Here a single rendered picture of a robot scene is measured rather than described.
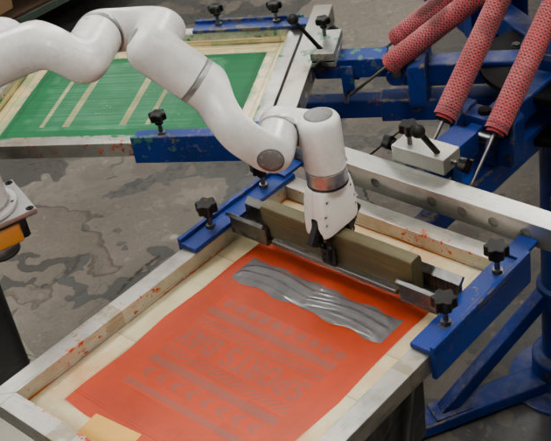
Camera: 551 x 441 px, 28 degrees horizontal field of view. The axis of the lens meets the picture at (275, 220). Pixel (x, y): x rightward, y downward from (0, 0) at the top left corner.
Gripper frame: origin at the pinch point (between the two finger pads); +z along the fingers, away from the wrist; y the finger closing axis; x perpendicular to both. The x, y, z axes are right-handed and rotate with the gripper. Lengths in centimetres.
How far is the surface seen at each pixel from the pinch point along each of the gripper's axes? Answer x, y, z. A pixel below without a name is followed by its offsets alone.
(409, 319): 18.6, 4.2, 6.0
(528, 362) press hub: -11, -83, 100
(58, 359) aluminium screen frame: -26, 48, 2
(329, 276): -1.6, 1.8, 6.0
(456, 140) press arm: 0.9, -37.9, -2.6
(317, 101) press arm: -50, -53, 9
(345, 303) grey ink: 6.3, 6.9, 5.5
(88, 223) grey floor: -185, -64, 101
